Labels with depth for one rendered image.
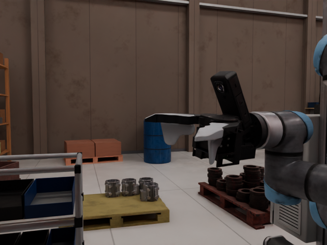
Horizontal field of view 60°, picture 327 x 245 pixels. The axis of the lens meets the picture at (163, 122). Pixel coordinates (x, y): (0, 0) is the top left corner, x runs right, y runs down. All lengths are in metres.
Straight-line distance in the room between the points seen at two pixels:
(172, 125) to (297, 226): 0.83
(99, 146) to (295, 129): 6.08
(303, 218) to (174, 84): 7.06
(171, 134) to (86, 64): 7.17
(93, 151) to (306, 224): 5.69
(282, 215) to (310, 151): 0.31
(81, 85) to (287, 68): 6.33
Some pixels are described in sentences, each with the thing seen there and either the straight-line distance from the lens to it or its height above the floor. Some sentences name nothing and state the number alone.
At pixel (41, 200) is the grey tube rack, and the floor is 0.79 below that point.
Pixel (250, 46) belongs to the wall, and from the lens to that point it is 9.27.
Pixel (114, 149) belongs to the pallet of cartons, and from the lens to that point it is 6.64.
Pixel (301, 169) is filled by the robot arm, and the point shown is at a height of 1.14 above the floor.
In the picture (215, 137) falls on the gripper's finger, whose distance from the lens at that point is 0.41.
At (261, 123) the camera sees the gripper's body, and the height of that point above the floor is 1.23.
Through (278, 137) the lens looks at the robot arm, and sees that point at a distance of 0.59.
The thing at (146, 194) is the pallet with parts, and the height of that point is 0.22.
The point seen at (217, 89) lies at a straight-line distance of 0.52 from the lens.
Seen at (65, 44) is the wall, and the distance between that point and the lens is 7.75.
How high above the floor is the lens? 1.26
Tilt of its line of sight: 3 degrees down
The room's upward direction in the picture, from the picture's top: straight up
